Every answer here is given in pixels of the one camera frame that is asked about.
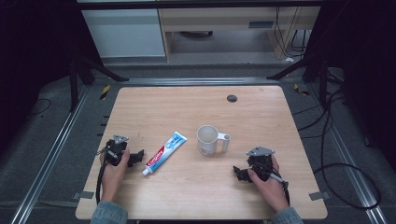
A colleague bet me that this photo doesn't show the aluminium floor rail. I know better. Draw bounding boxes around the aluminium floor rail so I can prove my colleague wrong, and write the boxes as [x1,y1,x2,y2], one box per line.
[306,83,390,224]
[120,77,280,87]
[9,85,92,224]

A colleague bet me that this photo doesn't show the white cabinet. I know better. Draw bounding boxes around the white cabinet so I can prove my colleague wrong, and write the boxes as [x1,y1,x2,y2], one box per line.
[80,7,166,59]

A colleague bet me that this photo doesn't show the thin black floor cable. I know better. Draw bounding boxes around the thin black floor cable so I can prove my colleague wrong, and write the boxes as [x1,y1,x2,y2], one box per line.
[27,97,52,118]

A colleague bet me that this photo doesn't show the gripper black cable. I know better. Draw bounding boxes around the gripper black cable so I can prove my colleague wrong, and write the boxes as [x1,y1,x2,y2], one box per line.
[262,167,291,207]
[95,148,110,205]

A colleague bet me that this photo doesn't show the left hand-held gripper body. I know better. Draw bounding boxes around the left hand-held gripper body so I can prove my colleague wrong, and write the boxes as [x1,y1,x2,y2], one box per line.
[104,133,131,167]

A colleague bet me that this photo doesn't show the person's left hand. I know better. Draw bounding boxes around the person's left hand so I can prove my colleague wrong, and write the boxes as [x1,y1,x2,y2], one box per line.
[99,148,132,203]

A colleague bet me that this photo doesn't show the person's right hand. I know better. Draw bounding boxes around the person's right hand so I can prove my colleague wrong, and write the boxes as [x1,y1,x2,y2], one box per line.
[247,154,290,214]

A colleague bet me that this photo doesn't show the grey tape strip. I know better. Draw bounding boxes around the grey tape strip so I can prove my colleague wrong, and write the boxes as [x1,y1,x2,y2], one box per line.
[72,190,95,201]
[308,190,332,202]

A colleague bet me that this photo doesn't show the yellow and black tape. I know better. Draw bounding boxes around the yellow and black tape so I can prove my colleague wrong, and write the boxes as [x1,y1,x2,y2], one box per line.
[99,84,112,101]
[292,83,311,97]

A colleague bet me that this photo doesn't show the white cup with handle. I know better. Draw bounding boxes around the white cup with handle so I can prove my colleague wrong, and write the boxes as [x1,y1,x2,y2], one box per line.
[196,124,232,157]

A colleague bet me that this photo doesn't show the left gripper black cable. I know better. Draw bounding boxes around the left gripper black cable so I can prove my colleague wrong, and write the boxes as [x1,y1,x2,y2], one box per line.
[95,148,110,205]

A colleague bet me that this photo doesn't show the black hanging cables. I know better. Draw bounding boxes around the black hanging cables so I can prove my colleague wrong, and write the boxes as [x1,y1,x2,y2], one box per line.
[274,7,312,59]

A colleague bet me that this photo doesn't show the white and red toothpaste tube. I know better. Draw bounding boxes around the white and red toothpaste tube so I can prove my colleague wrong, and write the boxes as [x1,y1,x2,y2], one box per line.
[142,131,189,177]

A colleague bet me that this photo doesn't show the light wooden desk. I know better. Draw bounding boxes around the light wooden desk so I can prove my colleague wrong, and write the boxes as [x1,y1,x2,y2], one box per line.
[157,6,322,63]

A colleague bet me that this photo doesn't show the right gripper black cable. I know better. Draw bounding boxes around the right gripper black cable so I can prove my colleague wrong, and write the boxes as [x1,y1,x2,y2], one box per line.
[262,167,291,207]

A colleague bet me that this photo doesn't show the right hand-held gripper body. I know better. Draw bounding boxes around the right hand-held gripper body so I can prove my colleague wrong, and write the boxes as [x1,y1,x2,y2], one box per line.
[246,146,276,183]

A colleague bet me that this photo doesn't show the black metal stand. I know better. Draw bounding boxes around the black metal stand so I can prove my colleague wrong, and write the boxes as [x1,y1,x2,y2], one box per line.
[68,46,130,113]
[266,46,331,108]

